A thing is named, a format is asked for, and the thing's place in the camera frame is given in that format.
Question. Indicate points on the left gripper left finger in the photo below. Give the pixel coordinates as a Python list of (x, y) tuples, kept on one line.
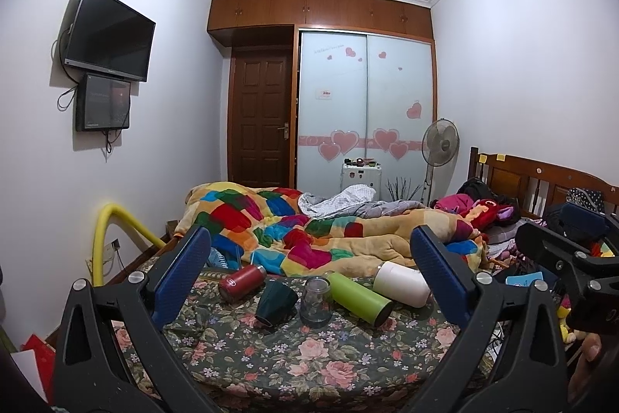
[(91, 374)]

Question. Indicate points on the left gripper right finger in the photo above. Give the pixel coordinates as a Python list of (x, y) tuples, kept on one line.
[(529, 374)]

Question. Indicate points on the dark green cup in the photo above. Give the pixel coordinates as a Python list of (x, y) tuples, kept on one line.
[(276, 303)]

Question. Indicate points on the clear glass cup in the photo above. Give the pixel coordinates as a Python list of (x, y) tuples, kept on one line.
[(316, 307)]

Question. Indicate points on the blue booklet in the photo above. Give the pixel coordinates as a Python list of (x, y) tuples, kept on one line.
[(524, 280)]

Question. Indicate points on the wooden headboard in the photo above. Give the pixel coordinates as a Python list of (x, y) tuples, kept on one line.
[(535, 184)]

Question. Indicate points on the red plush toy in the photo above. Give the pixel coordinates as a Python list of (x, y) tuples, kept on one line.
[(486, 213)]

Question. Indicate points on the yellow foam tube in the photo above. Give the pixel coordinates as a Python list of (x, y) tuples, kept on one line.
[(114, 224)]

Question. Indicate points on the white thermos bottle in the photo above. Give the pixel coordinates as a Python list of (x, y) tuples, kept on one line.
[(401, 284)]

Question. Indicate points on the red thermos bottle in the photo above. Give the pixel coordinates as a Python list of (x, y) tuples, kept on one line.
[(236, 286)]

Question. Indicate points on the floral bed cover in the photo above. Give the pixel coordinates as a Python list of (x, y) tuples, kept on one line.
[(344, 366)]

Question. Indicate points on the green thermos bottle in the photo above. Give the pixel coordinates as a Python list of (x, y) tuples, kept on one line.
[(364, 303)]

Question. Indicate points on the standing electric fan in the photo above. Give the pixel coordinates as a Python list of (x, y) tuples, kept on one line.
[(440, 144)]

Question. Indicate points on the colourful patchwork blanket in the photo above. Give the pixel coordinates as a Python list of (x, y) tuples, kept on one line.
[(266, 226)]

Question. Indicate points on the white grey crumpled cloth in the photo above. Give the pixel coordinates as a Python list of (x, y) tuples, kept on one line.
[(354, 201)]

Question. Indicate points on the white small cabinet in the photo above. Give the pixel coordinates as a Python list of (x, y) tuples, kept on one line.
[(362, 171)]

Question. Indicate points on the sliding wardrobe with hearts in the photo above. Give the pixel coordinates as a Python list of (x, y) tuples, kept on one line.
[(363, 96)]

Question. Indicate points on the brown wooden door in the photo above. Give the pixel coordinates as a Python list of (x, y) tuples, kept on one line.
[(258, 117)]

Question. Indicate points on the small wall monitor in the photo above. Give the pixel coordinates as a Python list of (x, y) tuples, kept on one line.
[(102, 104)]

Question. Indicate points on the wall mounted black television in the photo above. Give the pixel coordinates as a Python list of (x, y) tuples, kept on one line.
[(110, 37)]

